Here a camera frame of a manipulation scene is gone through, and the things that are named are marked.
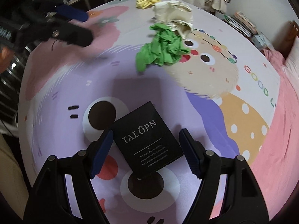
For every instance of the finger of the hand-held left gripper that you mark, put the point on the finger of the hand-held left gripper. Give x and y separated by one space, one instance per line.
74 36
71 12

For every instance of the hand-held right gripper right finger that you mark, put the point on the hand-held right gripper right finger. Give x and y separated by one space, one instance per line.
190 151

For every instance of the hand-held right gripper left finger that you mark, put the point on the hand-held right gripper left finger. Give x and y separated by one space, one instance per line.
102 151

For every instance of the black printed box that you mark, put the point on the black printed box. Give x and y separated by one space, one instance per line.
146 142

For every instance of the person's left hand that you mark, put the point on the person's left hand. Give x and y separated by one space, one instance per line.
3 58

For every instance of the printed cartoon bed sheet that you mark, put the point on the printed cartoon bed sheet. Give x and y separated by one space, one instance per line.
210 91

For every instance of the yellow crumpled cloth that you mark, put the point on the yellow crumpled cloth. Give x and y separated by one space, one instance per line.
147 1

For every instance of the green crumpled cloth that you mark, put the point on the green crumpled cloth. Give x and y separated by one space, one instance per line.
163 49

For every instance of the pink blanket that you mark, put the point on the pink blanket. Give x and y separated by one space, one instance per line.
280 133

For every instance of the beige cloth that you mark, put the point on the beige cloth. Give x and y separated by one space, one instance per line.
11 175

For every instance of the crumpled cream bag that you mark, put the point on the crumpled cream bag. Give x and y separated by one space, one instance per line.
175 14

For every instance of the pale pink pillow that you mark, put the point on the pale pink pillow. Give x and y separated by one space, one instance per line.
293 60

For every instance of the stack of books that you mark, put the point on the stack of books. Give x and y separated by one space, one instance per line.
243 23

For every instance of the wooden headboard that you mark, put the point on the wooden headboard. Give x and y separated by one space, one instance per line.
292 31

